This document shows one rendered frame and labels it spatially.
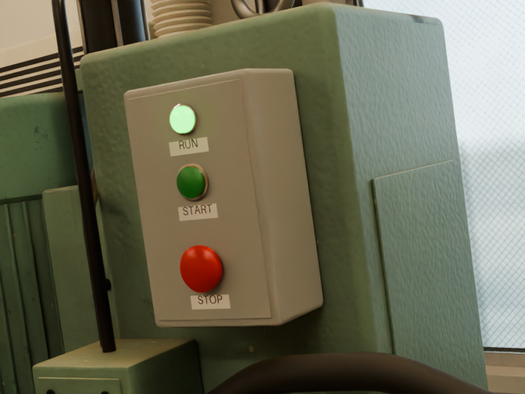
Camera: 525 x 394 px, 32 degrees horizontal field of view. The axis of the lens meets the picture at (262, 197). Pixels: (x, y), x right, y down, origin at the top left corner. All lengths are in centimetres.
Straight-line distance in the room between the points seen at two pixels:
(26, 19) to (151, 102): 250
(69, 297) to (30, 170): 12
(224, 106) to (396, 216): 16
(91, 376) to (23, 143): 27
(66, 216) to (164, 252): 21
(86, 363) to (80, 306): 15
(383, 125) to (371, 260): 10
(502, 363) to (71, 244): 156
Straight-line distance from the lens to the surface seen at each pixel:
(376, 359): 58
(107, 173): 72
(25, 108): 85
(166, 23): 237
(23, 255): 85
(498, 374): 217
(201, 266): 59
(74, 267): 81
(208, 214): 59
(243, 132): 57
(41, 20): 304
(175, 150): 60
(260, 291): 58
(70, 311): 82
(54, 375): 68
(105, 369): 64
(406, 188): 68
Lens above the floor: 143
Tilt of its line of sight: 3 degrees down
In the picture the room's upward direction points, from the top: 8 degrees counter-clockwise
